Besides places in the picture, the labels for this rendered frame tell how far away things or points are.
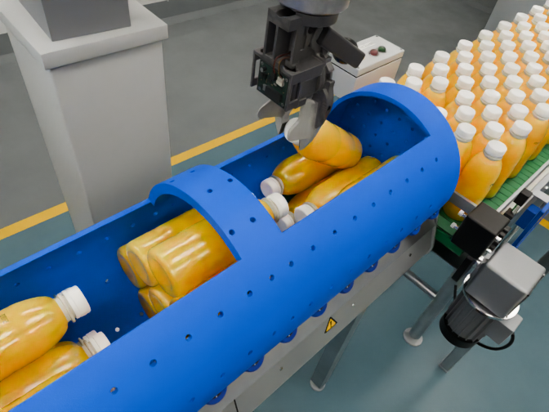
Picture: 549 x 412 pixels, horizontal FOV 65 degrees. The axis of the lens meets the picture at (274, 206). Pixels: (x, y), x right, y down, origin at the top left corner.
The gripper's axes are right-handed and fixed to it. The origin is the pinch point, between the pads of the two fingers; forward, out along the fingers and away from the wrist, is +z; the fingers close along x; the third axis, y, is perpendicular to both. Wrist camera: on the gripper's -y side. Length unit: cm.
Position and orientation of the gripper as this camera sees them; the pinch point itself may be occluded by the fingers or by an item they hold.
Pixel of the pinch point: (295, 132)
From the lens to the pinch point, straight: 67.5
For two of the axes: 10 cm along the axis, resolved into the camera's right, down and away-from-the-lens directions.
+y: -7.3, 4.3, -5.3
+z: -1.3, 6.7, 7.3
